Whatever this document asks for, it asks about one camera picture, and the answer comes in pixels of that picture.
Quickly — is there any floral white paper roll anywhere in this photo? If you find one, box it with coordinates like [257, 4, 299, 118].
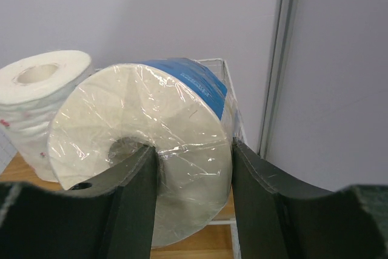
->
[1, 50, 95, 182]

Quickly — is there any white wire wooden shelf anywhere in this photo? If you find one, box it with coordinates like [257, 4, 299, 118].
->
[1, 58, 236, 258]

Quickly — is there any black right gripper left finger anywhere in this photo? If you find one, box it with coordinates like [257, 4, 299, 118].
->
[1, 146, 158, 258]

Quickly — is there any light blue paper roll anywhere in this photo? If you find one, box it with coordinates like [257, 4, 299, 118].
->
[48, 58, 235, 247]

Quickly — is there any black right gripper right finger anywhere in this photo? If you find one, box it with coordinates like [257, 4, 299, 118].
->
[232, 140, 387, 258]

